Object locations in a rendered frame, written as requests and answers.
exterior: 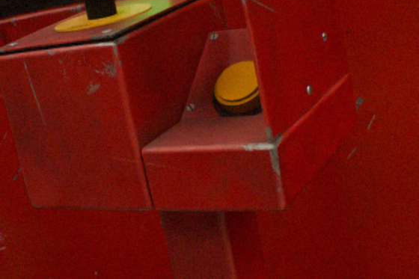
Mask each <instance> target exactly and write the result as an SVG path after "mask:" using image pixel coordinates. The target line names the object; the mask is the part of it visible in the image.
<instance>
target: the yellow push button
mask: <svg viewBox="0 0 419 279"><path fill-rule="evenodd" d="M214 92H215V97H216V98H217V99H218V102H219V103H220V105H221V107H222V108H223V109H224V110H225V111H228V112H230V113H234V114H242V113H246V112H249V111H251V110H253V109H254V108H256V107H258V106H259V105H260V104H261V99H260V92H259V88H258V84H257V77H256V73H255V69H254V62H253V61H241V62H238V63H235V64H233V65H232V66H230V67H228V68H227V69H225V70H224V71H223V72H222V73H221V74H220V76H219V77H218V78H217V82H216V83H215V87H214Z"/></svg>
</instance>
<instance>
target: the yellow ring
mask: <svg viewBox="0 0 419 279"><path fill-rule="evenodd" d="M151 8H152V6H151V4H134V5H128V6H122V7H117V14H115V15H114V16H109V17H106V18H103V19H96V20H88V18H87V14H86V15H83V16H79V17H76V18H73V19H70V20H67V21H66V22H62V23H61V24H60V25H57V26H56V27H55V30H56V31H73V30H79V29H83V28H92V27H96V26H99V25H106V24H109V23H112V22H117V21H121V20H123V19H127V18H130V17H133V16H136V15H139V14H141V13H144V12H146V11H149V10H150V9H151Z"/></svg>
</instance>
